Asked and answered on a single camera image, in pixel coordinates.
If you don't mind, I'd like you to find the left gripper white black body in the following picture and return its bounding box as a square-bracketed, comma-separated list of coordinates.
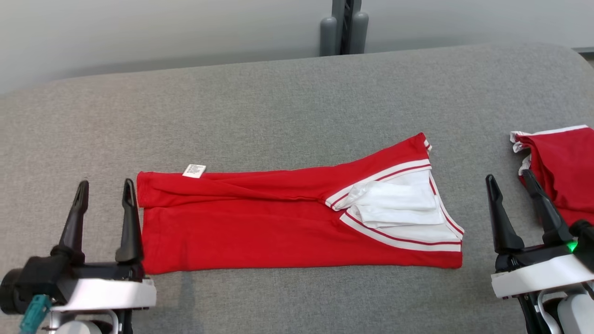
[50, 263, 157, 334]

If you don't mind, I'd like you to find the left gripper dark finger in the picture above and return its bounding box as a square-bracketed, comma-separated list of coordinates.
[51, 180, 90, 264]
[115, 178, 144, 264]

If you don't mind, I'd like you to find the red basketball jersey white trim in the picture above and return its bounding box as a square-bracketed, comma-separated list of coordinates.
[136, 132, 465, 275]
[510, 124, 594, 228]

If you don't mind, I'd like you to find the grey metal partition post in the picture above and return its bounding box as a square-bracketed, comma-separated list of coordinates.
[330, 0, 362, 55]

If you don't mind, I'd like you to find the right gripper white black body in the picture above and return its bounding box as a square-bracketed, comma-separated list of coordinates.
[491, 244, 594, 334]

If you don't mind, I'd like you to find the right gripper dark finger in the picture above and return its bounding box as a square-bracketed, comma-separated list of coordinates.
[520, 169, 574, 247]
[485, 174, 525, 255]

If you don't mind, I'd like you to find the left teal plug black cable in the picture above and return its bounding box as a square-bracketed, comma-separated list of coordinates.
[19, 295, 52, 334]

